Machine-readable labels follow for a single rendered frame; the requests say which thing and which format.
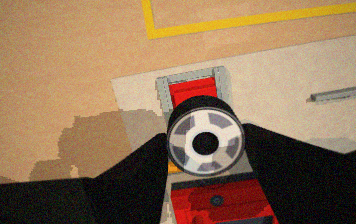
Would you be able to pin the black and grey wheel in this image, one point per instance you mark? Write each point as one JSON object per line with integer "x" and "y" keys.
{"x": 198, "y": 114}

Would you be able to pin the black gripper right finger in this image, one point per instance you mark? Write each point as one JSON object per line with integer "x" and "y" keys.
{"x": 303, "y": 183}

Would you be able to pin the yellow rectangular tape outline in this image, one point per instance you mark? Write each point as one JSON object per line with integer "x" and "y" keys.
{"x": 153, "y": 33}

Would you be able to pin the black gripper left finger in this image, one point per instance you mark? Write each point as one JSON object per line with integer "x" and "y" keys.
{"x": 131, "y": 192}

